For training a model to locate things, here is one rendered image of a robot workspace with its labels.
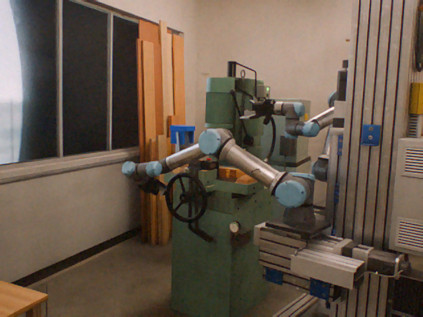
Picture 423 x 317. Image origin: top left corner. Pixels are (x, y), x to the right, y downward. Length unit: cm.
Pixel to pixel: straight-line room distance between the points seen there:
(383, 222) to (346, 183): 23
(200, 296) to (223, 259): 31
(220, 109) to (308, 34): 249
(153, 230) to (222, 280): 154
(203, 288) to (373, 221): 119
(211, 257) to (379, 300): 101
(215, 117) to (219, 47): 267
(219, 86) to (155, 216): 183
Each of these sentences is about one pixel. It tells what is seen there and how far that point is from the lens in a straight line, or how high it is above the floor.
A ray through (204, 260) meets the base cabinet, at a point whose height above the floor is 39.
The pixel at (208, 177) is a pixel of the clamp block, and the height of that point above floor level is 92.
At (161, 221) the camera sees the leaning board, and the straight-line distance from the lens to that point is 402.
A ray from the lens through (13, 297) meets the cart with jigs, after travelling 196.
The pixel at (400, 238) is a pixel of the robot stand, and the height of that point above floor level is 82.
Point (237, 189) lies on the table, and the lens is 240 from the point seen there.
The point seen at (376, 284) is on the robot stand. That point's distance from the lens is 205.
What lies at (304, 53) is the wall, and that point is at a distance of 482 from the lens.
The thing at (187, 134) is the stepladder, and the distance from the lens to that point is 352.
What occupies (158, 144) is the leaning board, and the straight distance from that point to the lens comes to 389.
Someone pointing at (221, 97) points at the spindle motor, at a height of 139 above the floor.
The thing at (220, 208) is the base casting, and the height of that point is 73.
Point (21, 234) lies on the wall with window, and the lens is 317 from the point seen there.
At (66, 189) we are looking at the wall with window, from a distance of 341.
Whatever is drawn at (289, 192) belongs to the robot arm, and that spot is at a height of 99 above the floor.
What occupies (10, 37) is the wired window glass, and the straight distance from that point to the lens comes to 312.
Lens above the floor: 134
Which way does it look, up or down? 7 degrees down
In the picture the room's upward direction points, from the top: 2 degrees clockwise
